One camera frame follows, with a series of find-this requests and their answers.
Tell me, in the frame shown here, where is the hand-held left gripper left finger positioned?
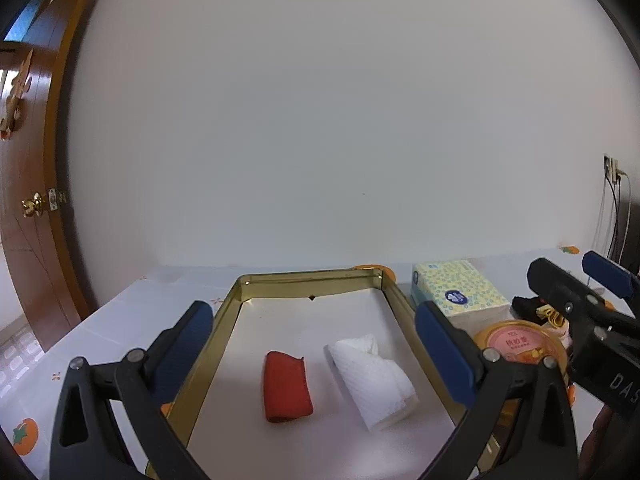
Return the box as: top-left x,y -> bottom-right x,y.
49,301 -> 215,480

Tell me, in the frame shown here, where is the gold rimmed metal tray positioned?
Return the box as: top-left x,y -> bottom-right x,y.
145,266 -> 506,480

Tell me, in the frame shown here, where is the brass door knob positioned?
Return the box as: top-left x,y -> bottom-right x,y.
21,192 -> 46,218

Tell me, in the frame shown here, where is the brown wooden door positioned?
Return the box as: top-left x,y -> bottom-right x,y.
0,0 -> 110,354

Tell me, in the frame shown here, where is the dark cable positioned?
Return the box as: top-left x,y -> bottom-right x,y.
607,174 -> 622,262

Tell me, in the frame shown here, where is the red folded cloth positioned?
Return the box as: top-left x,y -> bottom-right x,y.
263,351 -> 315,424

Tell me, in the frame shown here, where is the persimmon print tablecloth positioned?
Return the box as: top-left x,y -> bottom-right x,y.
0,246 -> 640,480

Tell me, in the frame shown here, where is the gold door ornament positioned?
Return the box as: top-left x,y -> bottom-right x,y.
0,47 -> 34,141

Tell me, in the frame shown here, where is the person's right hand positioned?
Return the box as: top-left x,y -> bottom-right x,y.
579,404 -> 619,480

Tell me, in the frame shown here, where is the yellow bowl with pink lid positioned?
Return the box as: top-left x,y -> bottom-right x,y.
472,319 -> 577,407

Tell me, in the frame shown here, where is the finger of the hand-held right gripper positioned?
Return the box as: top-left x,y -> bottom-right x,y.
581,250 -> 640,319
526,258 -> 640,357

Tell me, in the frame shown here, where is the pink sock with yellow trim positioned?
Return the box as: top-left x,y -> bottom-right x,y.
542,309 -> 574,349

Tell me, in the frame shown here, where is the black sock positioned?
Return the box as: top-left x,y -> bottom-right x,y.
511,296 -> 551,323

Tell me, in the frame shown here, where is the patterned tissue pack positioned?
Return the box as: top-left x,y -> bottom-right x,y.
411,259 -> 512,333

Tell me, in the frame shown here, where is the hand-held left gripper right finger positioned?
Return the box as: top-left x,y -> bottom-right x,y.
415,301 -> 581,480

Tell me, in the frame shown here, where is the white cable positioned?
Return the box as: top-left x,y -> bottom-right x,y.
596,179 -> 611,257
620,171 -> 632,263

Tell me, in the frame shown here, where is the door transom window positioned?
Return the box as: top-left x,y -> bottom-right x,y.
2,0 -> 54,43

